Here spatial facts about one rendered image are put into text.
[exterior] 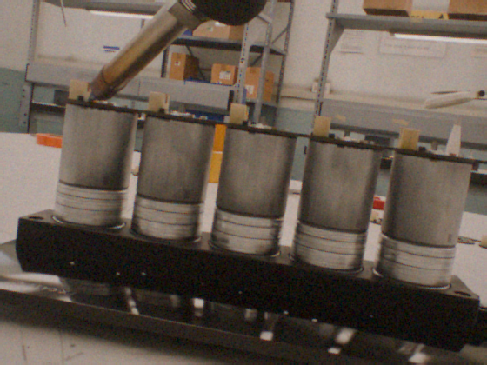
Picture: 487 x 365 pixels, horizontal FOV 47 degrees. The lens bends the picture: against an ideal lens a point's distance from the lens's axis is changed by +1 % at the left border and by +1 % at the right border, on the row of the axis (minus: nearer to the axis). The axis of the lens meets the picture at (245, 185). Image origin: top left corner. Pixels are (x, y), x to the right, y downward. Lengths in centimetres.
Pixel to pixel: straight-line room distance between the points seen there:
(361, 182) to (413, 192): 2
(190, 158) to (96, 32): 580
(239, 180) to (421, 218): 6
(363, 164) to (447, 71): 451
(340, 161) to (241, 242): 4
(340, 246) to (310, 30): 478
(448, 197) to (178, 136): 9
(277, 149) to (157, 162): 4
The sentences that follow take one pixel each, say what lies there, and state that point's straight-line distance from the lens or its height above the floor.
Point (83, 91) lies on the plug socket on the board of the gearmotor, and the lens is 20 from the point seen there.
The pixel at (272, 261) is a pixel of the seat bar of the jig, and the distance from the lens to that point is 18.
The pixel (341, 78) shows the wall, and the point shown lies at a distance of 481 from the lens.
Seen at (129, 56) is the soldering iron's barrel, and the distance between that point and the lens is 16.
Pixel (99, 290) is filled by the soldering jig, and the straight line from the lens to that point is 16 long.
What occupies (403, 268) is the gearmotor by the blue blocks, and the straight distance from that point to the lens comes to 18.
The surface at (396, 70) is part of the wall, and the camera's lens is 473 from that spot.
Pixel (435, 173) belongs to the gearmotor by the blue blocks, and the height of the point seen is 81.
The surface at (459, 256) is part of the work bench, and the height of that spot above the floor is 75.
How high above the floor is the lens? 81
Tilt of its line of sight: 6 degrees down
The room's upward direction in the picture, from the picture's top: 8 degrees clockwise
